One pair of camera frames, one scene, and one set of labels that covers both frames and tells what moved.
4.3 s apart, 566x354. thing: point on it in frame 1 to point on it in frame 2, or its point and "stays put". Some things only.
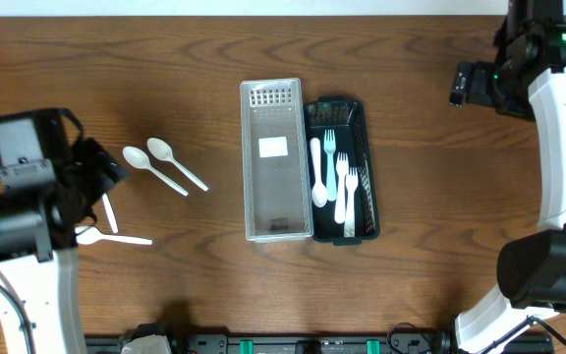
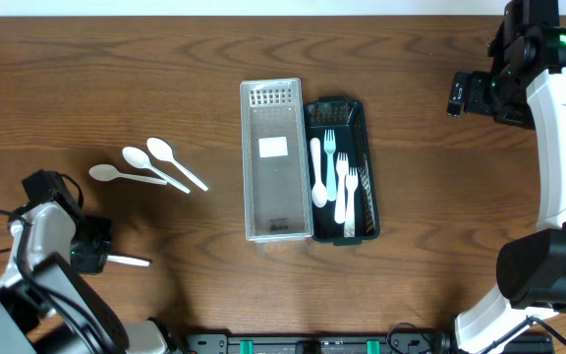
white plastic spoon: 319,194 stays put
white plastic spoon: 110,212 to 105,172
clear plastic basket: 276,185 stays put
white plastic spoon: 88,234 to 128,260
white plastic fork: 352,182 stays put
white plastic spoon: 160,150 stays put
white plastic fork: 341,168 stays put
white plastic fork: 329,144 stays put
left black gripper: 95,181 to 95,261
